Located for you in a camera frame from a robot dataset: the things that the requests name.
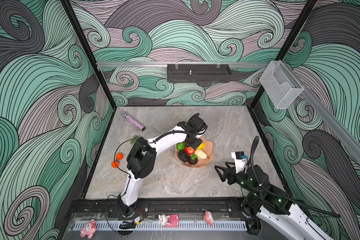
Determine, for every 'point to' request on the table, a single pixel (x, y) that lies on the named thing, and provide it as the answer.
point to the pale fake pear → (200, 154)
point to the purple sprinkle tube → (135, 122)
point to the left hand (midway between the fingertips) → (195, 141)
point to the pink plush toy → (89, 229)
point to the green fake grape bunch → (135, 138)
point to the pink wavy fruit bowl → (201, 163)
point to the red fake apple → (189, 150)
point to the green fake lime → (180, 146)
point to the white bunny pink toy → (171, 221)
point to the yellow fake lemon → (201, 146)
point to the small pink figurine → (209, 217)
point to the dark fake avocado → (183, 155)
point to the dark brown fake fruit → (192, 159)
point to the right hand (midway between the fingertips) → (220, 166)
